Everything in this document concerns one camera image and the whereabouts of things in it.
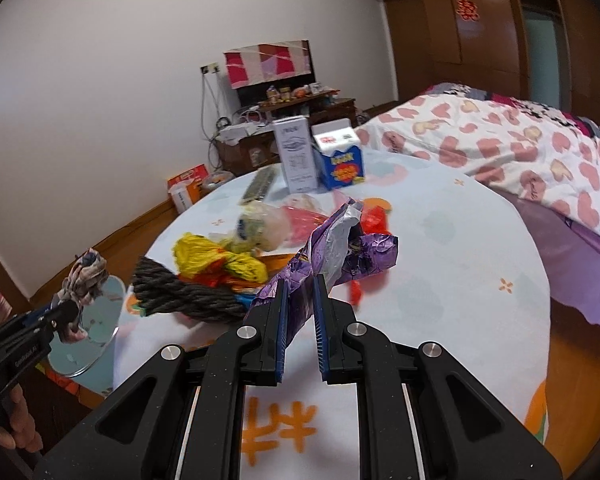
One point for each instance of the red paper cutout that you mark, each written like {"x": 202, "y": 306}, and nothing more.
{"x": 467, "y": 8}

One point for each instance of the flat white box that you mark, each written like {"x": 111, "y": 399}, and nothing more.
{"x": 242, "y": 132}

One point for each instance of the yellow tub in plastic bag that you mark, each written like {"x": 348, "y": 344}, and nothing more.
{"x": 217, "y": 180}

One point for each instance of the dark printed packet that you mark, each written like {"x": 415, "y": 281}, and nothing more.
{"x": 259, "y": 185}

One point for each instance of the round teal cartoon basin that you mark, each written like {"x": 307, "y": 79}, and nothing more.
{"x": 97, "y": 330}

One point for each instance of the red plastic wrapper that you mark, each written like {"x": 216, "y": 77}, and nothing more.
{"x": 375, "y": 217}

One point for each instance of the blue carton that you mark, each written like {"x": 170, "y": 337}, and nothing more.
{"x": 342, "y": 165}

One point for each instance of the cluster of small jars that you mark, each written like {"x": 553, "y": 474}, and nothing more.
{"x": 280, "y": 94}

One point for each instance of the white orange paper bag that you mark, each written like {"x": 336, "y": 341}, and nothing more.
{"x": 182, "y": 200}

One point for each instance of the tall white carton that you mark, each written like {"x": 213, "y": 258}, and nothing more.
{"x": 295, "y": 155}

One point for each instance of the brown wooden wardrobe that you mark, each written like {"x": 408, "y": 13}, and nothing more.
{"x": 495, "y": 30}

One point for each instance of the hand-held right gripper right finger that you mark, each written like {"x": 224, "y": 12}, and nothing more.
{"x": 321, "y": 332}

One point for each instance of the black television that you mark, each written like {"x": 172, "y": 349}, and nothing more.
{"x": 280, "y": 90}

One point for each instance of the wall power socket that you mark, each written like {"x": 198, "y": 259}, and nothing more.
{"x": 209, "y": 68}

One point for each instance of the person's left hand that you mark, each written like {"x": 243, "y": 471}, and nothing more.
{"x": 22, "y": 425}

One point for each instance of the purple bed sheet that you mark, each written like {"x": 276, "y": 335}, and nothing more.
{"x": 580, "y": 265}

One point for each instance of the orange cardboard box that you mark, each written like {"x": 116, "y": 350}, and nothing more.
{"x": 185, "y": 174}

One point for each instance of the floral wrapper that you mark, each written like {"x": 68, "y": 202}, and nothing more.
{"x": 87, "y": 275}

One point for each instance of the brown wooden television cabinet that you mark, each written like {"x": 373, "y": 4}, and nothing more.
{"x": 240, "y": 155}

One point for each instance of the pink heart quilt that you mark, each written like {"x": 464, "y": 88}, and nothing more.
{"x": 505, "y": 145}

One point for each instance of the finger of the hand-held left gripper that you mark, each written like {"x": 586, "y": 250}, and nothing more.
{"x": 55, "y": 331}
{"x": 50, "y": 314}

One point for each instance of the black mesh net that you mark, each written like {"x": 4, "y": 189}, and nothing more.
{"x": 180, "y": 290}

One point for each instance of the crumpled yellow plastic bag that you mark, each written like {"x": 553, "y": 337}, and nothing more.
{"x": 200, "y": 255}

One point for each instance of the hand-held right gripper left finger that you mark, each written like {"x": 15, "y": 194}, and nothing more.
{"x": 280, "y": 332}

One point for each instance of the pink red patchwork cover cloth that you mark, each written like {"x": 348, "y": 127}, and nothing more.
{"x": 270, "y": 62}

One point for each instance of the white orange printed tablecloth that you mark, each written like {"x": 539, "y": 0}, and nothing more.
{"x": 455, "y": 270}

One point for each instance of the white yellow plastic wrapper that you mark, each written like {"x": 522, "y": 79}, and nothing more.
{"x": 255, "y": 227}

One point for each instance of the purple foil wrapper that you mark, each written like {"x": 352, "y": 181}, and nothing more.
{"x": 370, "y": 255}

